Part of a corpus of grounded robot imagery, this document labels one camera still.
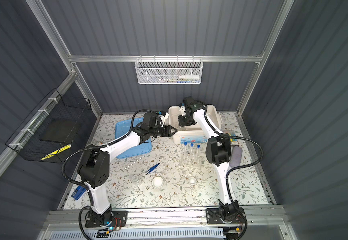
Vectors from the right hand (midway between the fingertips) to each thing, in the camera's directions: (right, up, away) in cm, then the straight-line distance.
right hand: (183, 123), depth 98 cm
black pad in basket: (-64, -4, -23) cm, 68 cm away
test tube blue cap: (+4, -13, -14) cm, 20 cm away
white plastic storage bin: (+8, -7, +3) cm, 10 cm away
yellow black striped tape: (-58, -13, -32) cm, 68 cm away
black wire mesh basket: (-67, -9, -37) cm, 77 cm away
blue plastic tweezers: (-19, -28, -8) cm, 35 cm away
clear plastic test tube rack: (+6, -24, -5) cm, 25 cm away
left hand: (-6, -4, -10) cm, 12 cm away
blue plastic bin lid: (-46, -3, +13) cm, 47 cm away
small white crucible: (+5, -33, -14) cm, 36 cm away
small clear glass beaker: (-26, -30, -19) cm, 44 cm away
